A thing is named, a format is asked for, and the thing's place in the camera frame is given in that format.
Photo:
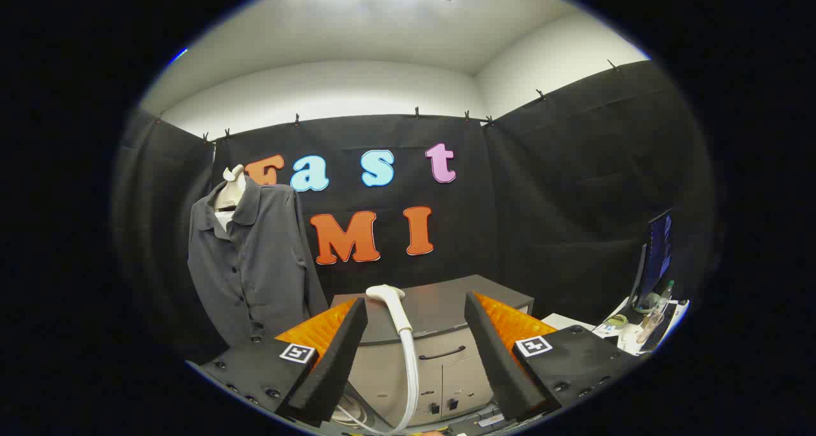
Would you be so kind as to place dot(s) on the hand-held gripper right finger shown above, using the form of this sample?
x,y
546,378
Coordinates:
x,y
503,359

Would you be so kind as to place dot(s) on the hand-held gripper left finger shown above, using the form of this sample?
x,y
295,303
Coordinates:
x,y
331,366

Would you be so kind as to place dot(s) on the grey button shirt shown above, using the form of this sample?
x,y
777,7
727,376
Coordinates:
x,y
261,264

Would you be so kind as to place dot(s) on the cream steamer hanger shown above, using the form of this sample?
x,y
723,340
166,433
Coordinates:
x,y
229,190

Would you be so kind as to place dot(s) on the grey cabinet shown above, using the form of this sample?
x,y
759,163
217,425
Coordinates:
x,y
440,308

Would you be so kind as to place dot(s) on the tape roll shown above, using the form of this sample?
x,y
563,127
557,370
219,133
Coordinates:
x,y
617,321

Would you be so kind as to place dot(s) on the clear plastic bottle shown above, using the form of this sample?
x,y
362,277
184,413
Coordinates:
x,y
656,312

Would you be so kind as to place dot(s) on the white inner cloth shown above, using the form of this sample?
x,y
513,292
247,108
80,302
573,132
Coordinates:
x,y
223,219

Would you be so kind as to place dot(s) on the computer monitor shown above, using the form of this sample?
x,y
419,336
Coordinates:
x,y
656,251

